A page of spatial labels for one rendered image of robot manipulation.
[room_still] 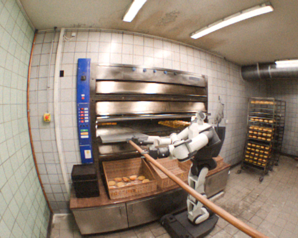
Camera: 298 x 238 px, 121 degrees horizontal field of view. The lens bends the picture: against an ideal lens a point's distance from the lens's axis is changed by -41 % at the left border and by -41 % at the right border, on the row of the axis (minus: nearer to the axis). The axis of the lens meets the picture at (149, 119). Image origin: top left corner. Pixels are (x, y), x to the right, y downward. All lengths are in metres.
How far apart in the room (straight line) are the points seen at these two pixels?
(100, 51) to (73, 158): 1.38
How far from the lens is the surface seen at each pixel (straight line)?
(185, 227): 1.88
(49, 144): 1.91
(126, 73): 1.90
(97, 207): 1.60
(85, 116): 1.75
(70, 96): 1.79
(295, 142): 5.52
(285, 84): 5.55
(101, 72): 1.84
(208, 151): 1.27
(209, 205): 0.62
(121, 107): 1.83
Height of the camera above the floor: 1.59
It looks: 6 degrees down
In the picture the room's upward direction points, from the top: straight up
